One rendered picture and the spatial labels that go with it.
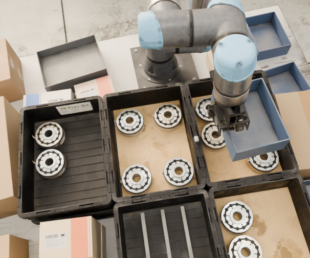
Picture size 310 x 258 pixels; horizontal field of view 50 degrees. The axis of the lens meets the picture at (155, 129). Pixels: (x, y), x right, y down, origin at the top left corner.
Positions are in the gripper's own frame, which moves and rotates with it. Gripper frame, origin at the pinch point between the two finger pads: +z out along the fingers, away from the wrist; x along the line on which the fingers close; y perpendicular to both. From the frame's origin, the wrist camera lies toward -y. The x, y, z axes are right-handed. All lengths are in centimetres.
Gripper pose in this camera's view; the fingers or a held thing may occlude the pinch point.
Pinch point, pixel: (223, 122)
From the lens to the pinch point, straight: 94.2
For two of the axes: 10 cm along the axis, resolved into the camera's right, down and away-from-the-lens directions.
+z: 1.4, 4.0, 9.1
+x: 9.7, -2.3, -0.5
